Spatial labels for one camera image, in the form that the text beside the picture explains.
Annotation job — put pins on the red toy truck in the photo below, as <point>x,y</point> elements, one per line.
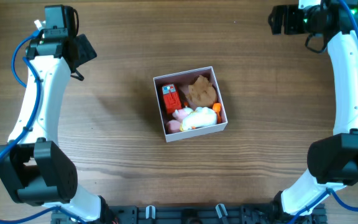
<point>171,98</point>

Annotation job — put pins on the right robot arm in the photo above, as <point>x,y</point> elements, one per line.
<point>332,163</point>

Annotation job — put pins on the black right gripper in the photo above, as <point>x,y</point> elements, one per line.
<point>278,19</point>

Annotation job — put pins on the white cardboard box pink inside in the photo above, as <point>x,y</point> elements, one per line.
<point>185,78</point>

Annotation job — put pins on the white plush duck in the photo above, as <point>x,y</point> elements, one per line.
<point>202,117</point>

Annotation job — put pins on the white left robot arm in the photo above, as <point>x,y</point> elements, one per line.
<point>33,169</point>

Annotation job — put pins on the brown plush toy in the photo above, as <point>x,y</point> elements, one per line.
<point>202,93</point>

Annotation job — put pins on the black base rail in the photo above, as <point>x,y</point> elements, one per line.
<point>244,214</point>

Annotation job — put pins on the pink plush pig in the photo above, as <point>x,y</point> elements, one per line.
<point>173,126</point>

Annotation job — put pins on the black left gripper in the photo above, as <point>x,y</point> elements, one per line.
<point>89,51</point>

